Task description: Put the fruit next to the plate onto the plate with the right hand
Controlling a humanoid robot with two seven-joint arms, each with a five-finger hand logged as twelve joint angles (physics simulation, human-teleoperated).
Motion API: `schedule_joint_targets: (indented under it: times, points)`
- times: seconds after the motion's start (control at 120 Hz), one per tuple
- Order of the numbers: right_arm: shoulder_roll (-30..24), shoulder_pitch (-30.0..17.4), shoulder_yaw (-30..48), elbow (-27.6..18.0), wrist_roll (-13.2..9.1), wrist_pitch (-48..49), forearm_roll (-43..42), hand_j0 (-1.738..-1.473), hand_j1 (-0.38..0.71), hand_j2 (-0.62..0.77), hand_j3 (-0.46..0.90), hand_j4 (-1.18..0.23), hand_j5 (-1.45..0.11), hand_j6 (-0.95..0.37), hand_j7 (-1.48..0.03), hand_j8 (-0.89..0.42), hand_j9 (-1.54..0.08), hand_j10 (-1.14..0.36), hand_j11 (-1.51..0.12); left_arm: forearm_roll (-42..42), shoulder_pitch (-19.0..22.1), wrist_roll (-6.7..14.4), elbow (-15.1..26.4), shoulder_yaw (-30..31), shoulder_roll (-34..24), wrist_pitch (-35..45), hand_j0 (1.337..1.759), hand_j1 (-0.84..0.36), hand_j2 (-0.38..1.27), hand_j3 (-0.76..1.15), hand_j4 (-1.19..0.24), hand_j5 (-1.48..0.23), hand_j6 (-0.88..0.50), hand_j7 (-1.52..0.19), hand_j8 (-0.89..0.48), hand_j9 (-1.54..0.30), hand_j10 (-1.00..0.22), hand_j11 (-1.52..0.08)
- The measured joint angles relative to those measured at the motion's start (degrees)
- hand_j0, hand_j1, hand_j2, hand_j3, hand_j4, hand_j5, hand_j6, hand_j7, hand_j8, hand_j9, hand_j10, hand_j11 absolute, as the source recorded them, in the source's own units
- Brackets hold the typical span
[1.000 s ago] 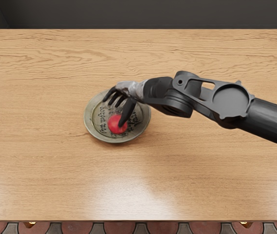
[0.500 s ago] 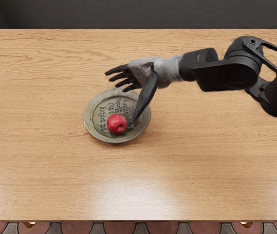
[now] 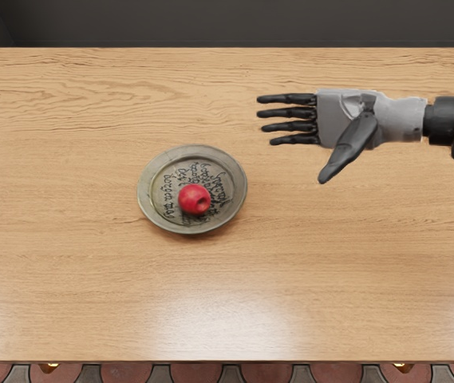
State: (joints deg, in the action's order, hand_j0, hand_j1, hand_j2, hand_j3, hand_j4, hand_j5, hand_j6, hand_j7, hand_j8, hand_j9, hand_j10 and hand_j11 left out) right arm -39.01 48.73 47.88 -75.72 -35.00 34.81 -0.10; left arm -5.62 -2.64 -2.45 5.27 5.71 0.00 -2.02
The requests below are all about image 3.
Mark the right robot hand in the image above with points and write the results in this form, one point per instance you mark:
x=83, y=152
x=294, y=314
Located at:
x=332, y=115

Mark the grey plate with script print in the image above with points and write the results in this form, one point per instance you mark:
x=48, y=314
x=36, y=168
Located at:
x=159, y=187

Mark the red apple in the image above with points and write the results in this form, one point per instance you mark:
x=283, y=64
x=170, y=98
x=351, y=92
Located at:
x=193, y=199

